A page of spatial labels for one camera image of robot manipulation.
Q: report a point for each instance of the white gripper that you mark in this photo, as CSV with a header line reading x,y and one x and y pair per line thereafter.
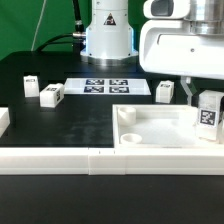
x,y
168,47

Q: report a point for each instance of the white square tabletop part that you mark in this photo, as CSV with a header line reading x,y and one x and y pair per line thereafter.
x,y
158,126

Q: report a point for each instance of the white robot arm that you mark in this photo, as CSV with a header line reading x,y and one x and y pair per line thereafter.
x,y
109,37

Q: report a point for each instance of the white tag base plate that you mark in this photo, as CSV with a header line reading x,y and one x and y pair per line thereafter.
x,y
108,86

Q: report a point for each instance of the white front fence wall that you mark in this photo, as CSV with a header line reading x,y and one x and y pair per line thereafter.
x,y
108,161

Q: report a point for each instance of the white fence wall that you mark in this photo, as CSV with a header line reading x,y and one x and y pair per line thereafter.
x,y
4,119
108,161

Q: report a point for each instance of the white left fence wall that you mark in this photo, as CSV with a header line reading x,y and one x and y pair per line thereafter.
x,y
4,119

